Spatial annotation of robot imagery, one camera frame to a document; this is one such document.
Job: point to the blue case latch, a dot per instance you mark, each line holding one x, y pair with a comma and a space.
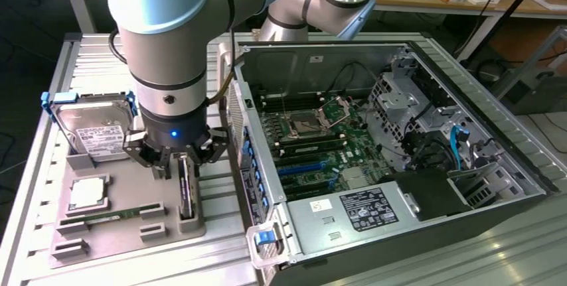
265, 237

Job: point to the metal socket cover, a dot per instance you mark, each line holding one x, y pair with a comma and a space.
340, 108

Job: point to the black RAM stick white label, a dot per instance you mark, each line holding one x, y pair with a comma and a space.
306, 150

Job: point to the perforated metal disk bay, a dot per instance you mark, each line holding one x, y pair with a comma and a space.
394, 100

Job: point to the silver chipset heat sink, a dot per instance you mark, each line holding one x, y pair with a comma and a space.
354, 178

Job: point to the black computer tower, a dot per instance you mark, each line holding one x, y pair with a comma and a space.
541, 97

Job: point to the black slanted pole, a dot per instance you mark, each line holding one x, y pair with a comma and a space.
508, 10

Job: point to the hard disk blue caddy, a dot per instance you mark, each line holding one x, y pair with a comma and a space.
95, 126

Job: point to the grey power supply unit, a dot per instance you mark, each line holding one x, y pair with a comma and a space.
377, 206

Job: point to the CPU socket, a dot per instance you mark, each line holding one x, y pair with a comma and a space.
306, 125

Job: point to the blue expansion slot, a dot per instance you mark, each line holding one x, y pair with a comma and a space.
301, 169

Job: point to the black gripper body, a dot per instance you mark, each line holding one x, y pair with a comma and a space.
175, 126

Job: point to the grey plastic parts rack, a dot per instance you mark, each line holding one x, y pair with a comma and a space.
125, 239

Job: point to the open black PC case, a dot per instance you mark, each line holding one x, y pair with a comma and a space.
488, 233

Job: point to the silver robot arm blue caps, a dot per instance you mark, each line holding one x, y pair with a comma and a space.
169, 50

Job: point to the black expansion slot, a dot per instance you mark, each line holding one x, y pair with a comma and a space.
310, 189

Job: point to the aluminium profile frame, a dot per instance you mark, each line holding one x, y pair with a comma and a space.
532, 60

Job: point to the blue card retention latch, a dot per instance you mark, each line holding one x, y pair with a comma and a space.
258, 176
262, 190
253, 162
248, 148
246, 132
266, 205

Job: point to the green motherboard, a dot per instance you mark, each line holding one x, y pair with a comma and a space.
354, 146

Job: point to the green RAM stick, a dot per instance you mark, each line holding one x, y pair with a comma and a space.
113, 216

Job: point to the graphics card black fan shroud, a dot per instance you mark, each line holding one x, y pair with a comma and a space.
186, 189

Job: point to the grey metal drive tray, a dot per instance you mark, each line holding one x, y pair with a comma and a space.
484, 186

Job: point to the thin metal locking lever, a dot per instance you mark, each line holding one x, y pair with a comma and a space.
284, 103

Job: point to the black case switch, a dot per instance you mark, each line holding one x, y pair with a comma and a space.
249, 103

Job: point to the silver CPU chip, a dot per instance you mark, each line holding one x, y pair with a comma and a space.
87, 191

